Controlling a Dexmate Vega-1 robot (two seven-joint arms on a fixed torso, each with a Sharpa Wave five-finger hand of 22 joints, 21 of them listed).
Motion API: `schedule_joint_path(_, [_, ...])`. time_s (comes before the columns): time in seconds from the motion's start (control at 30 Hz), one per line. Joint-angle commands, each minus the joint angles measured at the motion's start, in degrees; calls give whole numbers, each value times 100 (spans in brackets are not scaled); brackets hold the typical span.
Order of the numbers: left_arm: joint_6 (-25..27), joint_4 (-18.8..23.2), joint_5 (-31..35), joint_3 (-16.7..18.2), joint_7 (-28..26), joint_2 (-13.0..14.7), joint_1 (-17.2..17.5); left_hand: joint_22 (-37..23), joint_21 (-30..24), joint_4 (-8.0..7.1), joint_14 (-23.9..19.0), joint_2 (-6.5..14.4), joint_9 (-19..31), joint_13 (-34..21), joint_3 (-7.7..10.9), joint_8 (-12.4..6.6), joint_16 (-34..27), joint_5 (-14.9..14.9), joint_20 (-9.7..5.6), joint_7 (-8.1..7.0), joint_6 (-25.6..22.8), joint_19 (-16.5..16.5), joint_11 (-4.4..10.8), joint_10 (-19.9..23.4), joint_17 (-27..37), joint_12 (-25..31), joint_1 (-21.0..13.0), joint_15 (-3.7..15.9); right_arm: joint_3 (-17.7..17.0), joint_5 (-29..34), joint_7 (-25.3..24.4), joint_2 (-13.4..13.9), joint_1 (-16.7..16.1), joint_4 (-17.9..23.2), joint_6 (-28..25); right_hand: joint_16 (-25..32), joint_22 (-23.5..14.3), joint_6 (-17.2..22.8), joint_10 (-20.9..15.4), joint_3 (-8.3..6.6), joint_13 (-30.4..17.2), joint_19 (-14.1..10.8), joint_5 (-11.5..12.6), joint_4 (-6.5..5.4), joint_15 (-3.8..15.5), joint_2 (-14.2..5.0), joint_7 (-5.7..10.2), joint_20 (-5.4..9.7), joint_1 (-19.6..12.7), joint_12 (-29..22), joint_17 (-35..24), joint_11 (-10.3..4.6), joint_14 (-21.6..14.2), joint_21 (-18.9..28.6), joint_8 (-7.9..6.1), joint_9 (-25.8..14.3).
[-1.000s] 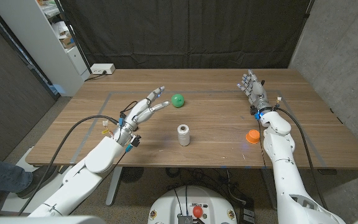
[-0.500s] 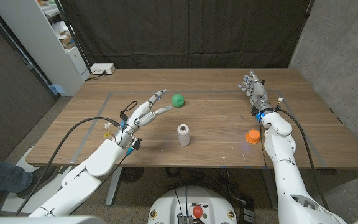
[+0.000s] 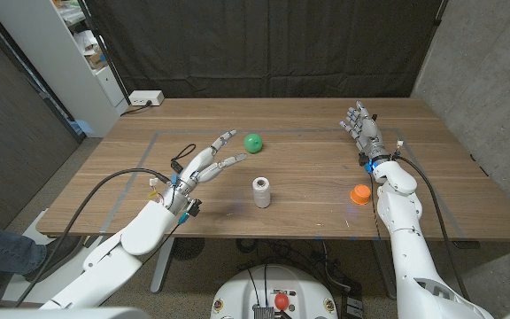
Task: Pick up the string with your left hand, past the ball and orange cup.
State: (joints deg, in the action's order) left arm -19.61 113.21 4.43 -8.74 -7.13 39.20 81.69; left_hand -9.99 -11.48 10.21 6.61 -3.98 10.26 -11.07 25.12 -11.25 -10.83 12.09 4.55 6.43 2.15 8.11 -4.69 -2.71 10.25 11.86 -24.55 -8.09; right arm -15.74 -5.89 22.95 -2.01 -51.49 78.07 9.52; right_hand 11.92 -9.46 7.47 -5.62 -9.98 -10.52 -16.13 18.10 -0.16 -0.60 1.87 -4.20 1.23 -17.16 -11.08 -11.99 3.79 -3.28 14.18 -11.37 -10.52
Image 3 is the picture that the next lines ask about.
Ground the round black floor fan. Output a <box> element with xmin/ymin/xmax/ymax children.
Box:
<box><xmin>171</xmin><ymin>237</ymin><xmax>206</xmax><ymax>261</ymax></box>

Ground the white shelf cabinet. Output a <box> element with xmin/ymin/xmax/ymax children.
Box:
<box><xmin>0</xmin><ymin>0</ymin><xmax>130</xmax><ymax>138</ymax></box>

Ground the black floor power strip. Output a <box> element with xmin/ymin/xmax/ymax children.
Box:
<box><xmin>341</xmin><ymin>292</ymin><xmax>365</xmax><ymax>319</ymax></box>

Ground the white power strip box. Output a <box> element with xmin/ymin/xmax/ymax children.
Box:
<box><xmin>128</xmin><ymin>89</ymin><xmax>166</xmax><ymax>107</ymax></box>

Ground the green ball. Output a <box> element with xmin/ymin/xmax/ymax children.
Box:
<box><xmin>243</xmin><ymin>133</ymin><xmax>264</xmax><ymax>155</ymax></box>

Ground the black flashlight with strap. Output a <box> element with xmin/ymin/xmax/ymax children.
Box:
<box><xmin>170</xmin><ymin>143</ymin><xmax>197</xmax><ymax>175</ymax></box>

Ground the white string spool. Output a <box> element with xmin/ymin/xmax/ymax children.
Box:
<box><xmin>252</xmin><ymin>176</ymin><xmax>272</xmax><ymax>209</ymax></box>

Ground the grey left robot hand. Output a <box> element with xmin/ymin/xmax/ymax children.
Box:
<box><xmin>164</xmin><ymin>128</ymin><xmax>248</xmax><ymax>216</ymax></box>

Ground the person's dark shoe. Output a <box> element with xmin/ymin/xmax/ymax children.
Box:
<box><xmin>24</xmin><ymin>235</ymin><xmax>86</xmax><ymax>284</ymax></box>

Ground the orange cup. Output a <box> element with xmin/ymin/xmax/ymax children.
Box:
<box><xmin>350</xmin><ymin>183</ymin><xmax>372</xmax><ymax>206</ymax></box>

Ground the black backdrop stand pole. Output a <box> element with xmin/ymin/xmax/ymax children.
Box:
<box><xmin>75</xmin><ymin>0</ymin><xmax>132</xmax><ymax>106</ymax></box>

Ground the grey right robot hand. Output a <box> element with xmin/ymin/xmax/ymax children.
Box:
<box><xmin>339</xmin><ymin>100</ymin><xmax>391</xmax><ymax>165</ymax></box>

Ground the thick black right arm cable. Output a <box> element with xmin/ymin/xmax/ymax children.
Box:
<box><xmin>391</xmin><ymin>154</ymin><xmax>471</xmax><ymax>302</ymax></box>

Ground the black backdrop curtain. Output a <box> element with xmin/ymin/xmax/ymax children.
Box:
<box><xmin>84</xmin><ymin>0</ymin><xmax>444</xmax><ymax>99</ymax></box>

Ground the white robot torso shell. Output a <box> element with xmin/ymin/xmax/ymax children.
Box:
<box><xmin>0</xmin><ymin>307</ymin><xmax>152</xmax><ymax>319</ymax></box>

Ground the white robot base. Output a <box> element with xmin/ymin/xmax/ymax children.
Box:
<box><xmin>210</xmin><ymin>264</ymin><xmax>339</xmax><ymax>319</ymax></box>

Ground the grey table leg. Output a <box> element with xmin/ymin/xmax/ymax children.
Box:
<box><xmin>369</xmin><ymin>238</ymin><xmax>398</xmax><ymax>300</ymax></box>
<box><xmin>150</xmin><ymin>238</ymin><xmax>176</xmax><ymax>294</ymax></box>

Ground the cardboard box on shelf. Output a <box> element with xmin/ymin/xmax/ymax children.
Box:
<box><xmin>84</xmin><ymin>48</ymin><xmax>108</xmax><ymax>70</ymax></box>

